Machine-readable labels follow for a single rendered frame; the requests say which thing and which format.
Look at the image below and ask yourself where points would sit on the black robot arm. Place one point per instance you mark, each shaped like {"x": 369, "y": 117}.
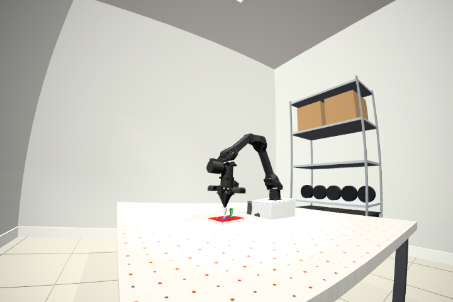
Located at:
{"x": 217, "y": 166}

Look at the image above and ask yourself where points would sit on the red circuit board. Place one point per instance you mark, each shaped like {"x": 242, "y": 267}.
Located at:
{"x": 226, "y": 218}

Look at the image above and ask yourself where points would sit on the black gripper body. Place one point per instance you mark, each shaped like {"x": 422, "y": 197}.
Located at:
{"x": 226, "y": 182}

